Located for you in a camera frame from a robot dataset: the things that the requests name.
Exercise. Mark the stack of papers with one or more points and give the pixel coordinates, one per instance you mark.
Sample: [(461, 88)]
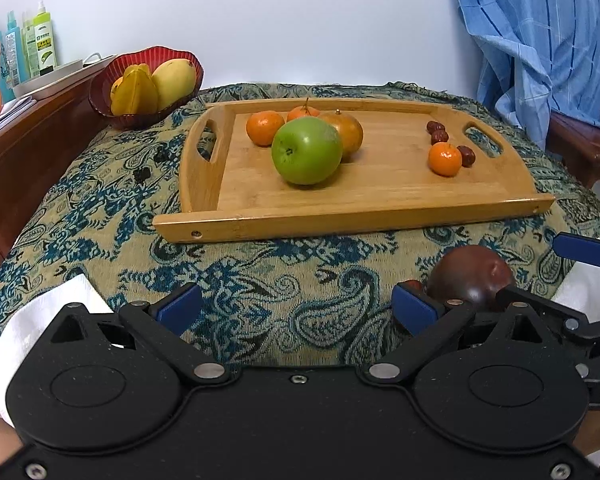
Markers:
[(5, 115)]

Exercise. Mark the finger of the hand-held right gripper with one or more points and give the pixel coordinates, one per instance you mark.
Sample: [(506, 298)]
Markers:
[(580, 250), (545, 306)]

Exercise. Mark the paisley patterned blanket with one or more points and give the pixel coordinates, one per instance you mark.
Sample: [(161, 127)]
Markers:
[(130, 200)]

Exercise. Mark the yellow mango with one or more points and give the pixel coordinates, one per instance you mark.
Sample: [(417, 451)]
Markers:
[(176, 82)]

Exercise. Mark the dark purple plum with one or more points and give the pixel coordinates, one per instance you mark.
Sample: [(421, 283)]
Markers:
[(467, 275)]

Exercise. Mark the slim pale spray bottle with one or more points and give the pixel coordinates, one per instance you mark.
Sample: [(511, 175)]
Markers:
[(29, 47)]

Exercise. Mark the white plastic tray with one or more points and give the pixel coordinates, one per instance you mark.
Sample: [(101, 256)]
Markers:
[(55, 77)]

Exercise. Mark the tangerine with stem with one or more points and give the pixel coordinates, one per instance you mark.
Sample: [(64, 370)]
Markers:
[(301, 112)]

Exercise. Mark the wooden chair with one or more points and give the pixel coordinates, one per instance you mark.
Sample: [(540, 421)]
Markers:
[(585, 150)]

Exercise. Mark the large orange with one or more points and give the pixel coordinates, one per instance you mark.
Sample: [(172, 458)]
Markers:
[(351, 132)]

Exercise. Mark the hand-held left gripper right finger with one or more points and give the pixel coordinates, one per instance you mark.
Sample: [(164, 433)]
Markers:
[(414, 306)]

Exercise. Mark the green spray bottle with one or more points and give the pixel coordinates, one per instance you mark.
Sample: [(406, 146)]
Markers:
[(45, 45)]

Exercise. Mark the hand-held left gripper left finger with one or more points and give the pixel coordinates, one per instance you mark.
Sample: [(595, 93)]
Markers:
[(180, 304)]

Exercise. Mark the red fruit bowl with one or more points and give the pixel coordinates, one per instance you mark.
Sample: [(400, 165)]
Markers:
[(100, 97)]

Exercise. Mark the red date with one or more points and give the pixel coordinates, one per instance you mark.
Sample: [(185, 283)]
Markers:
[(466, 156), (415, 286), (440, 137), (434, 126)]

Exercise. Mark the small tangerine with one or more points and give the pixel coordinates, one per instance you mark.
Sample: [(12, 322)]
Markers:
[(445, 160), (264, 129)]

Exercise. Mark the green apple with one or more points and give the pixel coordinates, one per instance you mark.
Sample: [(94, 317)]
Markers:
[(307, 152)]

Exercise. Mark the white towel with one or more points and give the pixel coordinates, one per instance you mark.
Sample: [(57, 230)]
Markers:
[(45, 310)]

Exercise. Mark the wooden serving tray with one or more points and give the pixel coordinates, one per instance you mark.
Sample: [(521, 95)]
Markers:
[(380, 185)]

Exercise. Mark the blue checked cloth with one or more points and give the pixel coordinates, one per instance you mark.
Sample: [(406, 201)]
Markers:
[(530, 50)]

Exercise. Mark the yellow starfruit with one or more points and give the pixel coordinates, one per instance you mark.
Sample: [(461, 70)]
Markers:
[(135, 92)]

